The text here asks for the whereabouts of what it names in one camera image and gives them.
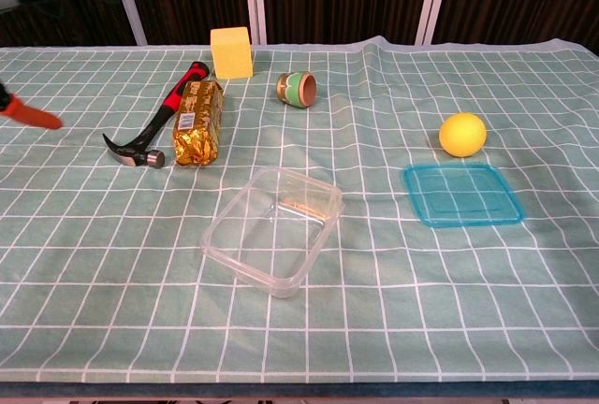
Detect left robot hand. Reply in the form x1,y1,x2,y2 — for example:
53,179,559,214
0,80,64,131

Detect clear plastic container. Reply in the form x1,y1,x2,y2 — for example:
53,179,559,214
200,165,346,300

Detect blue container lid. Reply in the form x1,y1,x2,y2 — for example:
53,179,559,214
402,163,525,228

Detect red black claw hammer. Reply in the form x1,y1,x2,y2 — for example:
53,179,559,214
102,61,212,170

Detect gold foil snack package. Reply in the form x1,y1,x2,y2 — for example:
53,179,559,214
173,79,226,166

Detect yellow foam cube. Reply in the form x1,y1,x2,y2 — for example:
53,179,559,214
209,26,256,81

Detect green checked tablecloth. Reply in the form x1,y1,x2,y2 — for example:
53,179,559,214
0,36,599,384

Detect small green brown cup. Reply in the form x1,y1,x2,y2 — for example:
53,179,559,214
275,70,318,109

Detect yellow ball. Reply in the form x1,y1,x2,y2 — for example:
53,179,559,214
438,112,488,158

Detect white partition frame post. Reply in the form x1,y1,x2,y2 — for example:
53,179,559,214
415,0,454,46
242,0,268,46
106,0,149,46

